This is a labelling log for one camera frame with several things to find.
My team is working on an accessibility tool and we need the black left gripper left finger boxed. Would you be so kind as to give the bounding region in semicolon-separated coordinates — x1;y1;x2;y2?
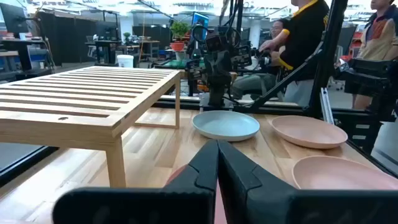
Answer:
52;139;220;224

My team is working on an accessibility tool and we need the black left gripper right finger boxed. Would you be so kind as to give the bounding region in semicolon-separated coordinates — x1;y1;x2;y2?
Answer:
218;139;398;224

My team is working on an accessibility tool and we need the wooden slatted shelf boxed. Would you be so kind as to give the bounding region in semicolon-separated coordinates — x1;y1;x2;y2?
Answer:
0;65;182;188

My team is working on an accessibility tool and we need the seated person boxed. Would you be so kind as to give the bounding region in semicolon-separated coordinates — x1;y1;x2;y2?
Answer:
231;18;290;100

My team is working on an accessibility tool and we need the green mat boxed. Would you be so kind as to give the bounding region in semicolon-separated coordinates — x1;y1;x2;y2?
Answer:
154;58;206;70

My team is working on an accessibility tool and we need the green plant in red pot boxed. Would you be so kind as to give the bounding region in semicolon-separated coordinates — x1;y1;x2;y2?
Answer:
169;21;192;52

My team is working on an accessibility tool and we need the monitor with blue screen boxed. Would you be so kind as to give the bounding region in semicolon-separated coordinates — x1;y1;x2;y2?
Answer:
191;11;210;41

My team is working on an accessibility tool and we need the wooden desk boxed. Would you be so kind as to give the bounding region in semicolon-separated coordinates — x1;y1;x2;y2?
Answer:
118;39;161;60

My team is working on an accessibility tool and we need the white bucket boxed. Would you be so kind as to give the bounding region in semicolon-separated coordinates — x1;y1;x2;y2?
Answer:
116;54;135;68

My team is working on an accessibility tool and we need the standing person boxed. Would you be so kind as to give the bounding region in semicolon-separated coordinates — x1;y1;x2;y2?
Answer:
259;0;330;106

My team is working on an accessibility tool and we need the black table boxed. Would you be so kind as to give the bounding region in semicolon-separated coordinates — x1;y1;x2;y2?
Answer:
93;39;123;66

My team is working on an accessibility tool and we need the black curtain partition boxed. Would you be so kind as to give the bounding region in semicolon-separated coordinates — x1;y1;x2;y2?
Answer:
39;11;121;67

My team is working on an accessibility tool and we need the black equipment stand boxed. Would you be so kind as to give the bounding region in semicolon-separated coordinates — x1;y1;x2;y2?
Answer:
334;58;398;122

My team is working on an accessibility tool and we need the black desk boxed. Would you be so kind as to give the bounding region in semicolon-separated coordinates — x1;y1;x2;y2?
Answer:
0;39;53;82

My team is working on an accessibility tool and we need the black computer monitor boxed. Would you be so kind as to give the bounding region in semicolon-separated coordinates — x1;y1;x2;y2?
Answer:
0;2;29;34

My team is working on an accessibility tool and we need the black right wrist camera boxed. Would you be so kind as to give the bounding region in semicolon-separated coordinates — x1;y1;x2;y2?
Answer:
205;30;230;52

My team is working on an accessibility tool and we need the black metal rig frame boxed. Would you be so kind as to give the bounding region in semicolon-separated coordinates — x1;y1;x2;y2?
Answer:
152;0;398;177

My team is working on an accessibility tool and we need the silver aluminium bracket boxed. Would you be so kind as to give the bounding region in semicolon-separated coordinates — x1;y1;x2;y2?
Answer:
319;87;335;125

